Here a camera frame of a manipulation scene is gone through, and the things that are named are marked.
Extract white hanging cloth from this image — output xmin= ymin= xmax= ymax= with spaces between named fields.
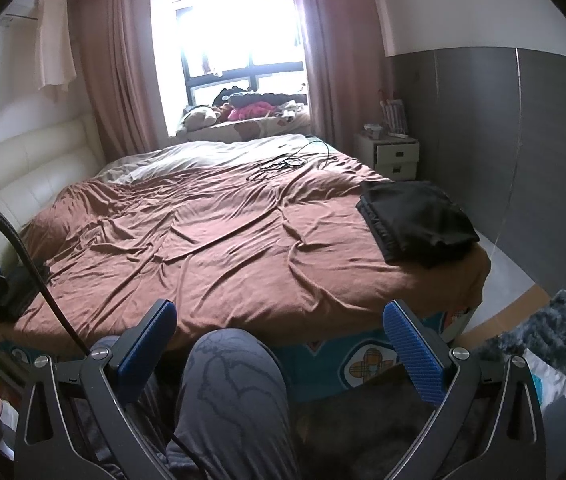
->
xmin=32 ymin=0 xmax=78 ymax=102

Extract tangled black cables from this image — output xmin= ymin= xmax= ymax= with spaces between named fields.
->
xmin=245 ymin=140 xmax=339 ymax=181

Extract patterned sill cushion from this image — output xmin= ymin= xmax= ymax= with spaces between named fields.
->
xmin=175 ymin=110 xmax=314 ymax=143

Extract teal patterned fitted sheet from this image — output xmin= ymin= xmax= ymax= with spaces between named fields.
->
xmin=0 ymin=305 xmax=478 ymax=403

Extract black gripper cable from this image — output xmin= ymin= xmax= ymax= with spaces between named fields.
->
xmin=0 ymin=187 xmax=95 ymax=358

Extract brown bedsheet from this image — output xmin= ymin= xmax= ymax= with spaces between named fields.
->
xmin=13 ymin=152 xmax=492 ymax=356

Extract dark brown rug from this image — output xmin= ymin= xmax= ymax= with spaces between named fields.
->
xmin=293 ymin=365 xmax=438 ymax=480

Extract pink striped box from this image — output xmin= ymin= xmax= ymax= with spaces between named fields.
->
xmin=380 ymin=97 xmax=409 ymax=138

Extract cream padded headboard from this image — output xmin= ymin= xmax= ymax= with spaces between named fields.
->
xmin=0 ymin=112 xmax=106 ymax=281

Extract grey white plush toy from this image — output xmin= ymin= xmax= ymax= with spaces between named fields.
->
xmin=178 ymin=106 xmax=221 ymax=133

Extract black clothes pile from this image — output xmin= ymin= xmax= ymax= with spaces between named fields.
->
xmin=0 ymin=265 xmax=53 ymax=323

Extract white plastic bag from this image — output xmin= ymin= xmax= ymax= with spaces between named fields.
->
xmin=523 ymin=345 xmax=566 ymax=413

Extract black framed window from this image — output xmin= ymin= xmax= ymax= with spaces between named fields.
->
xmin=150 ymin=0 xmax=309 ymax=111

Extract white nightstand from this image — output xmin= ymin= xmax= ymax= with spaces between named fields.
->
xmin=353 ymin=132 xmax=421 ymax=181

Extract grey shaggy rug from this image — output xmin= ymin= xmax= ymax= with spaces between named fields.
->
xmin=483 ymin=289 xmax=566 ymax=411

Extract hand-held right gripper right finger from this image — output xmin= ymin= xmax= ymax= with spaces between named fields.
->
xmin=382 ymin=299 xmax=548 ymax=480

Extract white quilt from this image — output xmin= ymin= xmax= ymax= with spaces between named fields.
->
xmin=96 ymin=132 xmax=334 ymax=183

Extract black garment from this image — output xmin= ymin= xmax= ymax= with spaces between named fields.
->
xmin=228 ymin=91 xmax=310 ymax=109

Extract pink cloth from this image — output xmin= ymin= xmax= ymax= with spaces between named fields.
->
xmin=228 ymin=101 xmax=276 ymax=122

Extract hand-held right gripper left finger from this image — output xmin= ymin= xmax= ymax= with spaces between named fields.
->
xmin=13 ymin=299 xmax=179 ymax=480

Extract folded black pants stack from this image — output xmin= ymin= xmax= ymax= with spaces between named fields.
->
xmin=355 ymin=179 xmax=481 ymax=268

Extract pink curtain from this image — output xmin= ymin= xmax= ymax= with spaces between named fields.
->
xmin=288 ymin=0 xmax=396 ymax=148
xmin=68 ymin=0 xmax=169 ymax=161

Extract person's right leg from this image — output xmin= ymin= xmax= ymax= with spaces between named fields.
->
xmin=165 ymin=329 xmax=291 ymax=480

